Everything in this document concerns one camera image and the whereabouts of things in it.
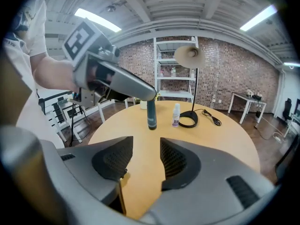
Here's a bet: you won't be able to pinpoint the person's white printed t-shirt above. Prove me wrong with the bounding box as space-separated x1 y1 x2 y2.
3 0 65 149

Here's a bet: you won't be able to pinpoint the teal tube bottle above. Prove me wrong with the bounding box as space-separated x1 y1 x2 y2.
147 99 158 130

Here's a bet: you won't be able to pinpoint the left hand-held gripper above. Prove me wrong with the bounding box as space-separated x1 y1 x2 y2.
62 20 157 109

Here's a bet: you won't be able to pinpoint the white tube with purple label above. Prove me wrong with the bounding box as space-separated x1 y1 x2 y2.
172 103 181 128

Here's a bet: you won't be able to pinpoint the black tripod stand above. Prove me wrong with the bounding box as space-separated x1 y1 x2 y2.
69 102 92 147

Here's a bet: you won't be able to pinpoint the white metal shelf unit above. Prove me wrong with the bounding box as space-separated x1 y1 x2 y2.
153 36 199 103

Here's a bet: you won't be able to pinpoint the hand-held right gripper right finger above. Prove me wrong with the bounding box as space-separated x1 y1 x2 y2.
142 137 275 223

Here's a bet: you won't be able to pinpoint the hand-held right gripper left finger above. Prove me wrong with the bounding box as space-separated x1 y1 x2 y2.
57 136 134 205

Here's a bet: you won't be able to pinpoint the white leg dark top desk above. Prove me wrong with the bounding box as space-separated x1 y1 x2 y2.
227 92 267 124

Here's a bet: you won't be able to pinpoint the black office chair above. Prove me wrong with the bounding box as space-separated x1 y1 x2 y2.
275 132 300 185

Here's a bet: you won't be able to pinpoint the person's left forearm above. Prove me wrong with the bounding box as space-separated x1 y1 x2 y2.
30 52 79 92

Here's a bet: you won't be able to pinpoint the black desk lamp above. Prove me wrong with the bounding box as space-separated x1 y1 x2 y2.
174 45 206 128

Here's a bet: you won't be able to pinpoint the black lamp cable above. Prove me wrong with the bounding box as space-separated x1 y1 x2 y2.
198 109 222 127

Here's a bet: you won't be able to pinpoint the black swivel chair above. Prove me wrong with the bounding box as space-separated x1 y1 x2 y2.
282 98 293 120

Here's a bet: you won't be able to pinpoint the black top white frame table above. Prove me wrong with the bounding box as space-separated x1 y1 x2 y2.
38 91 106 143

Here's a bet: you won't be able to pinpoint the sunflowers in white pot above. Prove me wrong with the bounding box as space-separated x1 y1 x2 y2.
135 92 161 110

